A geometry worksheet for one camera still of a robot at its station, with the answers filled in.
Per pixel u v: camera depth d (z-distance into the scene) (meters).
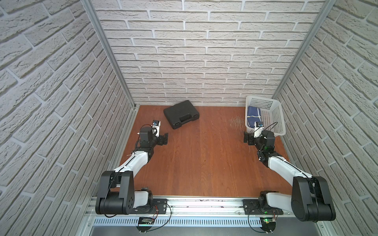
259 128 0.74
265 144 0.67
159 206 0.73
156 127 0.77
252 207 0.73
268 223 0.70
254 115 1.10
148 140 0.68
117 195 0.42
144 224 0.70
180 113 1.14
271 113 1.13
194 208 0.76
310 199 0.42
